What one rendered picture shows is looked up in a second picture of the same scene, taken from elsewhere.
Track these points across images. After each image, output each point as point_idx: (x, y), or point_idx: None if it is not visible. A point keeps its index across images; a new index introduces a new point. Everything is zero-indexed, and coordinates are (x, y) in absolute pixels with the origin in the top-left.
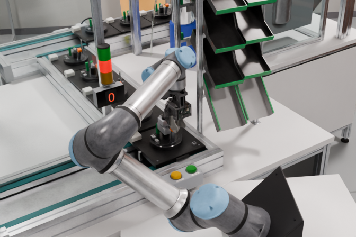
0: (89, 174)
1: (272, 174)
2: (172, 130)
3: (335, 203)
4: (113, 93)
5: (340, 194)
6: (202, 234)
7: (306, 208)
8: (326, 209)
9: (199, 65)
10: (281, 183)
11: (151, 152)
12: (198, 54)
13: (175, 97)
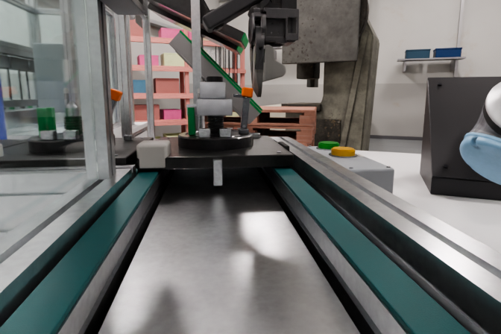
0: (180, 263)
1: (432, 89)
2: (262, 88)
3: (392, 156)
4: None
5: (376, 153)
6: (471, 212)
7: (398, 162)
8: (402, 159)
9: (199, 7)
10: (467, 83)
11: (239, 152)
12: None
13: None
